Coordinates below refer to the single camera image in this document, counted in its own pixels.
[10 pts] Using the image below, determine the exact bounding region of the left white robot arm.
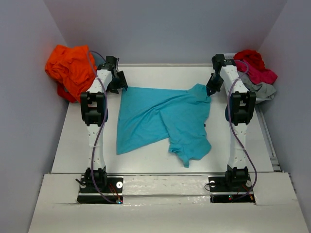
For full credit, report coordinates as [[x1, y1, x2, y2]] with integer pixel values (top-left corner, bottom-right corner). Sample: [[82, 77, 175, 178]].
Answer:
[[79, 56, 128, 193]]

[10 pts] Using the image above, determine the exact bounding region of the white plastic laundry basket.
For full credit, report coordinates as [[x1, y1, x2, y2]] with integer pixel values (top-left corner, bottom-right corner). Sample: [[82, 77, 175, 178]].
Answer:
[[224, 53, 235, 60]]

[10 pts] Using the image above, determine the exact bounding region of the purple cable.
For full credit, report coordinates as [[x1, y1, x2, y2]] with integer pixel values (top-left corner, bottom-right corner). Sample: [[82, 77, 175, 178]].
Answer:
[[86, 50, 122, 204], [227, 59, 258, 202]]

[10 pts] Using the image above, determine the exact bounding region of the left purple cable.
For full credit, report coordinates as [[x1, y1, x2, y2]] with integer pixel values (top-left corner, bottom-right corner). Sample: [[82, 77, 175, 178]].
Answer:
[[86, 50, 122, 204]]

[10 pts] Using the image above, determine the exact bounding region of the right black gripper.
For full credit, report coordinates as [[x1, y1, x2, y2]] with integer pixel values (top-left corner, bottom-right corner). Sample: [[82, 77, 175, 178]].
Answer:
[[207, 73, 225, 95]]

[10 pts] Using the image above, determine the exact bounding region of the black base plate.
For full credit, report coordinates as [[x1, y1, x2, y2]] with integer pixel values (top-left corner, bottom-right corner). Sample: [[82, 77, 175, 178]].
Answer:
[[204, 176, 256, 203], [76, 176, 124, 204]]

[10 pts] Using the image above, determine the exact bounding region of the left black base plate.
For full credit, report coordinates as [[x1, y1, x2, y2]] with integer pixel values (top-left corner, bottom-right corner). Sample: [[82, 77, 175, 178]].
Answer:
[[76, 176, 124, 204]]

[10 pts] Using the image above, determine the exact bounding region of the grey t shirt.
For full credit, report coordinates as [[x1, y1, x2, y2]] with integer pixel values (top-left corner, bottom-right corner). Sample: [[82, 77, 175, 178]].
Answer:
[[238, 72, 276, 104]]

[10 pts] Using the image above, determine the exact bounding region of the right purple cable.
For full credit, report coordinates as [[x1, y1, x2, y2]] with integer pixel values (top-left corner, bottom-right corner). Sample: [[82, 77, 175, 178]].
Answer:
[[227, 59, 258, 202]]

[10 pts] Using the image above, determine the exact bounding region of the red t shirt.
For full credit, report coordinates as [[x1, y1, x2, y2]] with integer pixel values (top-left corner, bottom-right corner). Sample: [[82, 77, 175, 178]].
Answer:
[[234, 50, 266, 71]]

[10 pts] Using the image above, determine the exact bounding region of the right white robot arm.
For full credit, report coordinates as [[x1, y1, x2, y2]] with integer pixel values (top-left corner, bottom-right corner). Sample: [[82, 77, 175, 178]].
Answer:
[[206, 54, 256, 193]]

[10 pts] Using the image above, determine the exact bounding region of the orange t shirt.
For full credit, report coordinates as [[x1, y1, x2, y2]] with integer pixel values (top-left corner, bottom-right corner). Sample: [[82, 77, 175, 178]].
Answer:
[[44, 45, 97, 103]]

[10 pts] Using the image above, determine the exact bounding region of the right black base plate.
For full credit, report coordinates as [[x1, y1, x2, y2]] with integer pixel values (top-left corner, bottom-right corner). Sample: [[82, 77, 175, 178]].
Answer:
[[204, 176, 256, 203]]

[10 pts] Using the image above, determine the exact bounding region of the magenta t shirt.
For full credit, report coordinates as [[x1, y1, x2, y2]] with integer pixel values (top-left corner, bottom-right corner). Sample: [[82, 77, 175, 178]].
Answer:
[[235, 60, 278, 84]]

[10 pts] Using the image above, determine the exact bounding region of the teal t shirt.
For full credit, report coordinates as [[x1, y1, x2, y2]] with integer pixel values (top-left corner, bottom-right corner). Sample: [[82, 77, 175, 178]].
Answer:
[[116, 84, 212, 167]]

